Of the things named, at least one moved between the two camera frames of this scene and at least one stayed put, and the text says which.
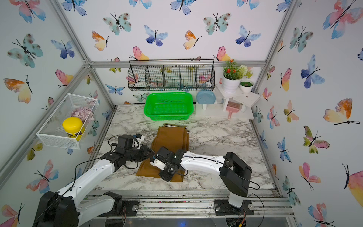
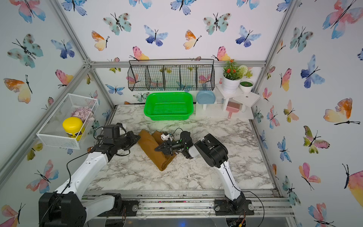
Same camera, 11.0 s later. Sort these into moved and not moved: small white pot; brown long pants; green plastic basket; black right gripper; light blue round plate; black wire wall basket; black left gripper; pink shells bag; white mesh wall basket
Moved: black right gripper; brown long pants; black left gripper
Not moved: light blue round plate; small white pot; pink shells bag; white mesh wall basket; black wire wall basket; green plastic basket
